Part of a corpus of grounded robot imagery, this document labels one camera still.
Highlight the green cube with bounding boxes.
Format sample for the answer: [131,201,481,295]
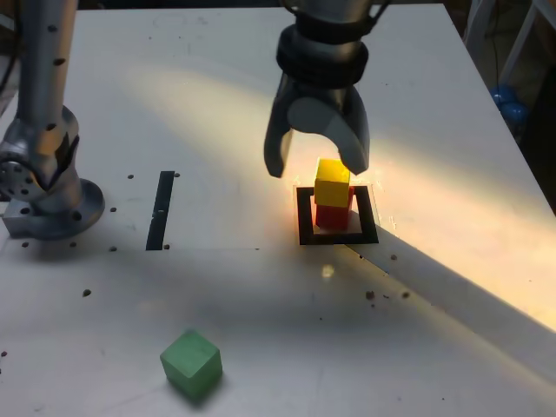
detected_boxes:
[159,328,223,403]

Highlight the white metal frame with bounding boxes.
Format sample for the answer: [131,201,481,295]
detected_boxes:
[463,0,540,82]

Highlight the black tape strip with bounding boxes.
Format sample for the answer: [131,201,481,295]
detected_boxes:
[145,170,175,252]

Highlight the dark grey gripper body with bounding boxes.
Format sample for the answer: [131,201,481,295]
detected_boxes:
[284,73,360,116]

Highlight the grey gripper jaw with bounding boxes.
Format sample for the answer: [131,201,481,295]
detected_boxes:
[286,86,371,175]
[263,73,301,178]

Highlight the black tape square outline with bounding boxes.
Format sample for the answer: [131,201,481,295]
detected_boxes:
[295,185,380,247]

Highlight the red cube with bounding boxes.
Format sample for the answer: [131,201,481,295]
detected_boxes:
[314,202,355,230]

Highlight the blue round object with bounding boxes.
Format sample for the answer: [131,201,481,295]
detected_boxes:
[489,83,530,131]

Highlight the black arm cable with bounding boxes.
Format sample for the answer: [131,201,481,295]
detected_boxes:
[367,0,392,25]

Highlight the yellow cube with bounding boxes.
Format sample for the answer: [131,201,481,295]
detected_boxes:
[313,158,351,209]

